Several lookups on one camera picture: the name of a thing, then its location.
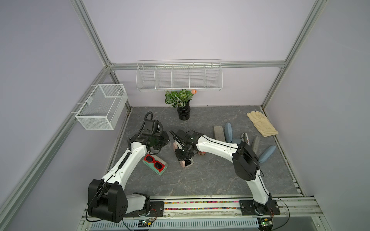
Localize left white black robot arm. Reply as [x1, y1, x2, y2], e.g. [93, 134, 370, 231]
[85, 111, 169, 223]

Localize green plant in black vase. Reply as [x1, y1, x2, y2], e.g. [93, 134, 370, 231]
[165, 89, 197, 121]

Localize grey mint case red sunglasses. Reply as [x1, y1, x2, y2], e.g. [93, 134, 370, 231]
[143, 154, 167, 176]

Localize grey fabric glasses case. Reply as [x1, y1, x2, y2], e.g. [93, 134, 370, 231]
[251, 136, 260, 155]

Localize white wire mesh side basket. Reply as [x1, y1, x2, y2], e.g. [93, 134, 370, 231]
[75, 84, 128, 131]

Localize pink case black sunglasses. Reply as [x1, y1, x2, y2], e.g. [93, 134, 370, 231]
[172, 142, 194, 168]

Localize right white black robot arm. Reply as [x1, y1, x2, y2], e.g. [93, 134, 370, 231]
[170, 130, 275, 216]

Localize mint case blue glasses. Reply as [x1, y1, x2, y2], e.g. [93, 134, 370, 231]
[232, 138, 241, 144]

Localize grey case mint lining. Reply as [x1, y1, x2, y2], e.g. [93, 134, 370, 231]
[214, 126, 225, 142]

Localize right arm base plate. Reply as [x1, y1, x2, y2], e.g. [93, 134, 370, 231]
[239, 199, 280, 216]

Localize white vented cable duct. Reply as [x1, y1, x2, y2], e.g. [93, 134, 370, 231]
[90, 218, 259, 231]

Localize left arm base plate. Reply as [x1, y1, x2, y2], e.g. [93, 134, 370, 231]
[124, 201, 164, 218]

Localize long white wire shelf basket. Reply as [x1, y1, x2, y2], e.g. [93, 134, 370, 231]
[136, 59, 223, 91]

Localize blue case orange lining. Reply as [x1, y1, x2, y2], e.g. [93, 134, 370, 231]
[259, 145, 277, 164]

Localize beige work glove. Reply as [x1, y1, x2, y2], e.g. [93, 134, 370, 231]
[247, 111, 278, 137]

